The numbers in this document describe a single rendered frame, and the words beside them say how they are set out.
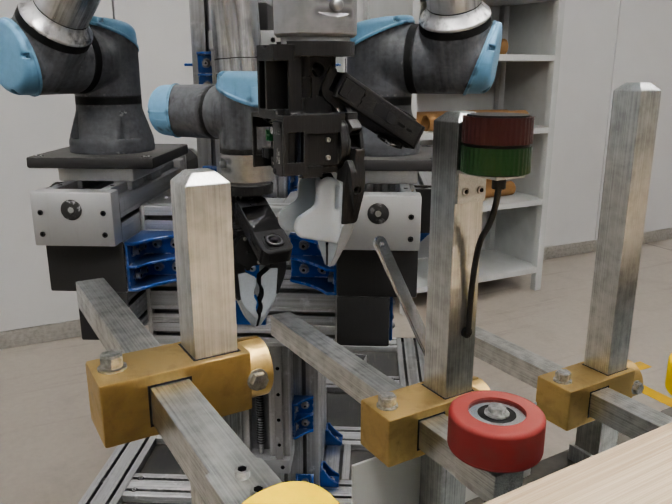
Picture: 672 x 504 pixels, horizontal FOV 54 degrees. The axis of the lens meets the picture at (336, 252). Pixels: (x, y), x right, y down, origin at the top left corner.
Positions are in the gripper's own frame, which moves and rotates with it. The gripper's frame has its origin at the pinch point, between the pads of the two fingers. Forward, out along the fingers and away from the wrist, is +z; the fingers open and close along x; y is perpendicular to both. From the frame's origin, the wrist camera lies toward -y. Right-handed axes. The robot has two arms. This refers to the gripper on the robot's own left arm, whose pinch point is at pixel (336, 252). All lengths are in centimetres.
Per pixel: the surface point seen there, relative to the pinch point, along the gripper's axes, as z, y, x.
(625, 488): 10.7, -6.0, 30.5
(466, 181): -7.8, -8.0, 9.7
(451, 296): 3.1, -7.2, 9.4
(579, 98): 0, -306, -234
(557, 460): 30.7, -30.0, 4.6
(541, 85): -9, -241, -204
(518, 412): 10.3, -6.7, 19.4
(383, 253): 1.0, -5.8, -0.1
